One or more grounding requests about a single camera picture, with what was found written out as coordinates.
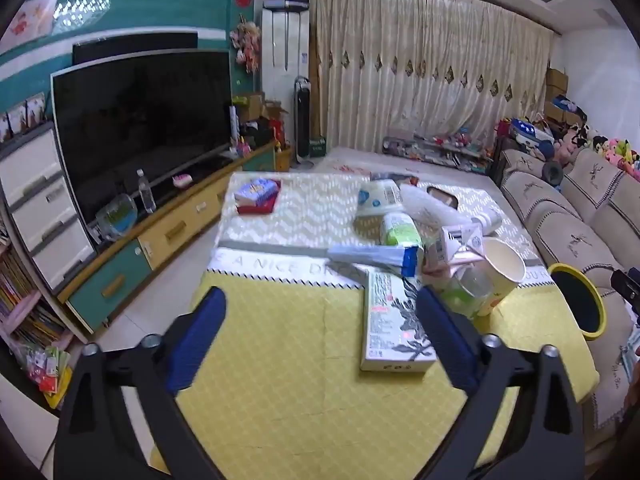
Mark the white flat box leaf print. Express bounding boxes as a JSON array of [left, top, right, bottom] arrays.
[[360, 267, 437, 374]]

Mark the blue box on red book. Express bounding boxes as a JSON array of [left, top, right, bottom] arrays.
[[236, 180, 282, 216]]

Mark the mirrored wall decor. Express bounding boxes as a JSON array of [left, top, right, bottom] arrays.
[[52, 0, 111, 34]]

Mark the white and blue paper bowl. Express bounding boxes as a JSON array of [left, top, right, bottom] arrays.
[[355, 178, 406, 219]]

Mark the white paper cup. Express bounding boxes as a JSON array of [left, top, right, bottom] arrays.
[[475, 237, 527, 317]]

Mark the blue tissue pack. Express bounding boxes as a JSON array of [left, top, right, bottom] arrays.
[[234, 178, 279, 207]]

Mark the cream patterned curtain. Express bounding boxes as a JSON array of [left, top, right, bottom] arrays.
[[287, 0, 557, 171]]

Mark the pink wall picture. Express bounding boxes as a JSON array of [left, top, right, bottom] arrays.
[[0, 0, 59, 45]]

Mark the white drawer cabinet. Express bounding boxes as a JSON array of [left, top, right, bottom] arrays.
[[0, 122, 98, 295]]

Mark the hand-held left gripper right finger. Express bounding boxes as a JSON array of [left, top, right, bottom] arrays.
[[415, 285, 586, 480]]

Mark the black bin with yellow rim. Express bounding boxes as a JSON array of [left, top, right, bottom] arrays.
[[547, 263, 607, 343]]

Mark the open cardboard boxes clutter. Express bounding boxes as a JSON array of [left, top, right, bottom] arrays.
[[231, 91, 292, 157]]

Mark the clear water bottle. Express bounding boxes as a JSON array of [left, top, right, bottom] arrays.
[[136, 169, 157, 214]]

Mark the green and white can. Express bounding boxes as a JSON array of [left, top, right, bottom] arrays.
[[378, 211, 425, 249]]

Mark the white floral floor mat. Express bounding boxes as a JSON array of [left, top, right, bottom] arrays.
[[312, 146, 501, 196]]

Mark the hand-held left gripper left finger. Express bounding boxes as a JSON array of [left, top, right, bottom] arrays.
[[52, 286, 228, 480]]

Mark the glass fish bowl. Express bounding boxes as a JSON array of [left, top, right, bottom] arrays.
[[95, 193, 139, 239]]

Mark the hanging flower decoration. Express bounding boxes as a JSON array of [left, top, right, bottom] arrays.
[[229, 21, 264, 74]]

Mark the yellow and white printed tablecloth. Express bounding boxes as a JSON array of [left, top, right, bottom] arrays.
[[150, 170, 601, 480]]

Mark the white standing air conditioner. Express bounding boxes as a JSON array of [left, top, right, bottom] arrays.
[[261, 0, 311, 158]]

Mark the clear plastic cup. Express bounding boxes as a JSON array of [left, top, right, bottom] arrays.
[[440, 262, 496, 321]]

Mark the black tower fan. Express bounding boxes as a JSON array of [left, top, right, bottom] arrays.
[[293, 76, 316, 169]]

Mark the pile of plush toys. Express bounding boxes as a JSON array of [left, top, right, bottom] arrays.
[[550, 120, 640, 182]]

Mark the yellow and green television stand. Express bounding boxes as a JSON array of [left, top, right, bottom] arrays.
[[57, 141, 281, 336]]

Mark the beige sofa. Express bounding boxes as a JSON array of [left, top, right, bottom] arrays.
[[492, 147, 640, 443]]

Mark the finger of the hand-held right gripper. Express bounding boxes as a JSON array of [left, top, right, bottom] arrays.
[[610, 268, 640, 312]]

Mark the low shelf with toys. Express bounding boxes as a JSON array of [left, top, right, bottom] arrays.
[[382, 129, 495, 173]]

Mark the pile of colourful packets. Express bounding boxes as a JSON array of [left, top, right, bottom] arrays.
[[14, 344, 74, 409]]

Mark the dark printed packet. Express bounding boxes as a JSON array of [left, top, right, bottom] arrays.
[[370, 171, 419, 186]]

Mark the white milk carton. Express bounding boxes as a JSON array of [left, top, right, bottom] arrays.
[[422, 224, 485, 275]]

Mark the blue star print bag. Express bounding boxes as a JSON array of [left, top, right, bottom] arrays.
[[509, 117, 554, 152]]

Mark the blue and white foil packet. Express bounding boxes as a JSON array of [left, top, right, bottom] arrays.
[[327, 244, 419, 278]]

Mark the large black television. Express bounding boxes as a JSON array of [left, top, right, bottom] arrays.
[[50, 50, 237, 224]]

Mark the stack of cardboard boxes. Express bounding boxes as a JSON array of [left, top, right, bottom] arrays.
[[543, 66, 572, 127]]

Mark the shelf of books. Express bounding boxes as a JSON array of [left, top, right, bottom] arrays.
[[0, 242, 76, 361]]

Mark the row of framed photos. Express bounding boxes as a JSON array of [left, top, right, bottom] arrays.
[[0, 92, 49, 142]]

